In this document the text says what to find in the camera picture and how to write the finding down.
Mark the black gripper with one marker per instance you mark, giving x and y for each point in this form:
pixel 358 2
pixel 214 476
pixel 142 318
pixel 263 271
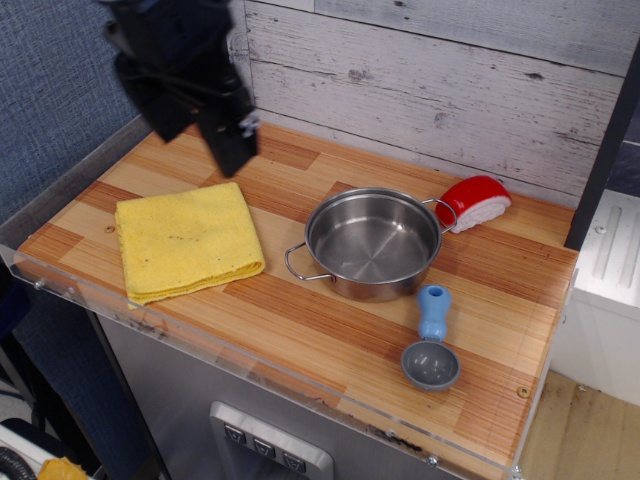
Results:
pixel 200 81

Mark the yellow cloth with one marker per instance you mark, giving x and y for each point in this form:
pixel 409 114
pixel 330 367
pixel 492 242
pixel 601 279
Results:
pixel 177 244

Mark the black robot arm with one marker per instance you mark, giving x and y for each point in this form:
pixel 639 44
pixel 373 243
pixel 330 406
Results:
pixel 173 25

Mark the stainless steel pot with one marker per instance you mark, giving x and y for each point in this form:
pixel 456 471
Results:
pixel 371 244

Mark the clear acrylic front guard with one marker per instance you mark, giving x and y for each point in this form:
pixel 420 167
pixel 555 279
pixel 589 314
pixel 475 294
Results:
pixel 508 280

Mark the stainless steel cabinet front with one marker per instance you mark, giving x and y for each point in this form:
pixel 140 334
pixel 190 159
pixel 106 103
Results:
pixel 174 391

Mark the red and white sushi toy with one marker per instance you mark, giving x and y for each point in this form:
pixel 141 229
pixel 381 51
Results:
pixel 471 202

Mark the silver dispenser button panel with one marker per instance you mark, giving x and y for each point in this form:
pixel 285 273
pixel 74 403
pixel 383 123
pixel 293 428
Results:
pixel 250 445

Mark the blue and grey scoop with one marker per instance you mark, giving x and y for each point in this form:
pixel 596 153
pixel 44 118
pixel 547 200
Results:
pixel 428 363

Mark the yellow object bottom left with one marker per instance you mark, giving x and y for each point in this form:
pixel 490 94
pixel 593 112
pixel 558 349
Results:
pixel 61 469

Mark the white appliance at right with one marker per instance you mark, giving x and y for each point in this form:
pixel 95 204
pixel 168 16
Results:
pixel 597 343

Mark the grey left side rail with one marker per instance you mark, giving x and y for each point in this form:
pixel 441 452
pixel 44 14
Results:
pixel 71 184

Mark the dark right vertical post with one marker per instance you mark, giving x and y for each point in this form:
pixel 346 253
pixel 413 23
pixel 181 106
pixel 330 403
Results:
pixel 613 138

